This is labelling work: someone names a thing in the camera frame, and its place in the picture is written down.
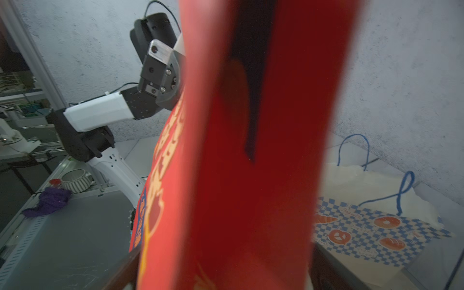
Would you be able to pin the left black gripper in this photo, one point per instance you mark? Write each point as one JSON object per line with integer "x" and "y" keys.
{"x": 160, "y": 76}

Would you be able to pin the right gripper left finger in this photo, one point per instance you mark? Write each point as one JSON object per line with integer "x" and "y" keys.
{"x": 124, "y": 275}

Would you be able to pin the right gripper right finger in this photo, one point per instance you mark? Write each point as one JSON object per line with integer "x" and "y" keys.
{"x": 327, "y": 273}

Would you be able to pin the blue checkered paper bag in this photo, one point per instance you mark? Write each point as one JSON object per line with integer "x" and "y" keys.
{"x": 374, "y": 224}

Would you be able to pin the red and white paper bag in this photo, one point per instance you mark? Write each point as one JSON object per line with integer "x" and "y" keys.
{"x": 231, "y": 197}

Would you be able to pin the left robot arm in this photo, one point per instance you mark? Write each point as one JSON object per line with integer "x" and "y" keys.
{"x": 84, "y": 129}

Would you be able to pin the purple cloth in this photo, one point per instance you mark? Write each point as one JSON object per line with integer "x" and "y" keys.
{"x": 50, "y": 200}

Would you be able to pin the striped white bowl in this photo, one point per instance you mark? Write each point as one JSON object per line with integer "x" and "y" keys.
{"x": 76, "y": 181}

